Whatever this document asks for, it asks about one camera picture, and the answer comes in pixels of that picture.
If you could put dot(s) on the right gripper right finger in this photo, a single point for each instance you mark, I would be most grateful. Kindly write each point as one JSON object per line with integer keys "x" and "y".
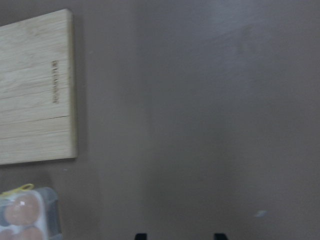
{"x": 220, "y": 236}

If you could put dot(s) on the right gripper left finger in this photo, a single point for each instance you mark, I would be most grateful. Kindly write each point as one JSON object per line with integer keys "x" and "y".
{"x": 140, "y": 236}

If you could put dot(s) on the clear plastic egg box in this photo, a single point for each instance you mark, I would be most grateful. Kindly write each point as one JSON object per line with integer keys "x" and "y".
{"x": 48, "y": 221}

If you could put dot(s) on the bamboo cutting board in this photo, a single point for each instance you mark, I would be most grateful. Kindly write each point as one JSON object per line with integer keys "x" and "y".
{"x": 37, "y": 89}

